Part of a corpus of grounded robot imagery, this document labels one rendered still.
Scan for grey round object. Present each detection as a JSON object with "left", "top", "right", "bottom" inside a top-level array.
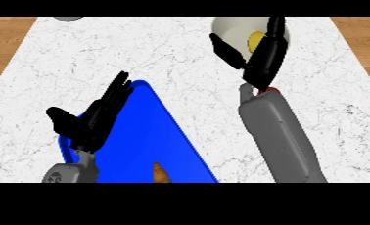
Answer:
[{"left": 50, "top": 16, "right": 86, "bottom": 22}]

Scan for yellow lemon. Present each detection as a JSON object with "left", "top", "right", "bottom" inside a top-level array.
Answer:
[{"left": 246, "top": 30, "right": 268, "bottom": 53}]

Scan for blue bowl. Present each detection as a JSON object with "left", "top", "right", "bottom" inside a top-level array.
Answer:
[{"left": 56, "top": 79, "right": 219, "bottom": 184}]

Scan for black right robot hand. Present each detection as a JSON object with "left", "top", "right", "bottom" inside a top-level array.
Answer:
[{"left": 209, "top": 16, "right": 289, "bottom": 92}]

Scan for white plate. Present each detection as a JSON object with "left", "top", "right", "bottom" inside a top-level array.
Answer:
[{"left": 210, "top": 16, "right": 292, "bottom": 63}]

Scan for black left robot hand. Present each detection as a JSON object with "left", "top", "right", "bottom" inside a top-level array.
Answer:
[{"left": 44, "top": 70, "right": 136, "bottom": 154}]

